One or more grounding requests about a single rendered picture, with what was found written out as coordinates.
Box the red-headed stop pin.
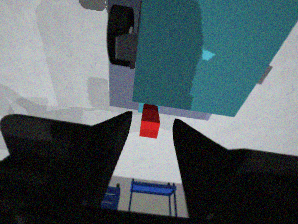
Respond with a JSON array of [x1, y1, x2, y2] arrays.
[[139, 104, 160, 139]]

